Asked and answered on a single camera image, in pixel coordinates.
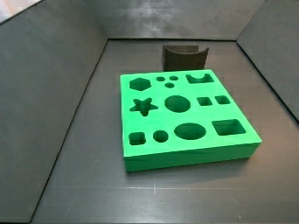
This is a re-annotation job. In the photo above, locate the green shape sorter board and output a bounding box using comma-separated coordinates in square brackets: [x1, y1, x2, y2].
[120, 69, 262, 172]

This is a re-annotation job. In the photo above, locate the black curved holder stand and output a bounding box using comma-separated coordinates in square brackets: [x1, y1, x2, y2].
[163, 45, 210, 72]

